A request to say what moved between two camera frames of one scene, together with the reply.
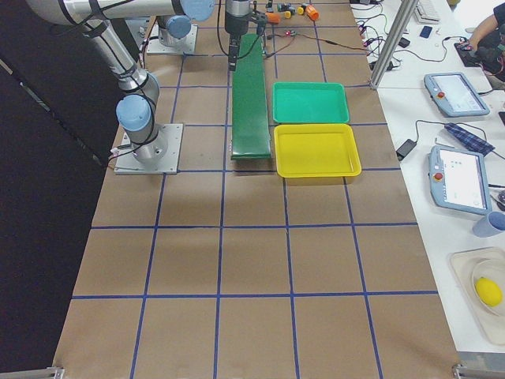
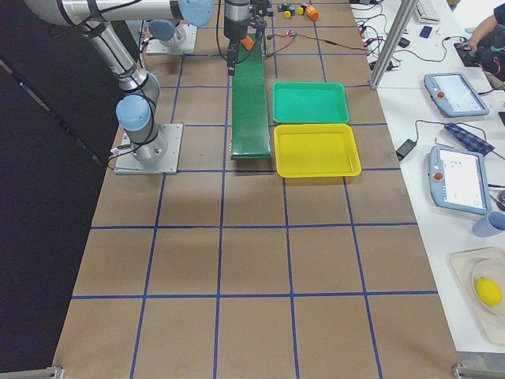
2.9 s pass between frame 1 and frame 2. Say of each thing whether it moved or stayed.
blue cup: stayed
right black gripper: stayed
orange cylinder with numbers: stayed
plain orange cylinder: moved
